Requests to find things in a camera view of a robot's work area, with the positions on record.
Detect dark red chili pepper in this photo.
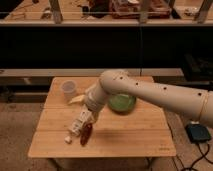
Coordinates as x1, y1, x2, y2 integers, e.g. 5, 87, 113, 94
80, 123, 93, 146

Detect clear plastic bottle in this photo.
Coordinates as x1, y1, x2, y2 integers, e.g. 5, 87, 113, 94
64, 111, 94, 144

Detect black cable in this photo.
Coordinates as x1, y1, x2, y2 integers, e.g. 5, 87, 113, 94
173, 142, 213, 171

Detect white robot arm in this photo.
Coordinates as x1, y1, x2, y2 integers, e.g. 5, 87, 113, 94
84, 69, 213, 128

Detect green bowl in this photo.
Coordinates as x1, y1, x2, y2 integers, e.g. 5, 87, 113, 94
108, 94, 136, 113

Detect wooden table board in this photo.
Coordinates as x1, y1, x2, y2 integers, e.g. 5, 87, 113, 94
28, 77, 176, 158

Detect translucent plastic cup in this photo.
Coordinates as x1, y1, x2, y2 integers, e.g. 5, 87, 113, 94
61, 80, 77, 101

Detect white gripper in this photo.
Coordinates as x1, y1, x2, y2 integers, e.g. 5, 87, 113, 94
68, 83, 108, 121

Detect wooden shelf bench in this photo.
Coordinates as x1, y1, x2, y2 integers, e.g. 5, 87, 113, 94
0, 68, 184, 86

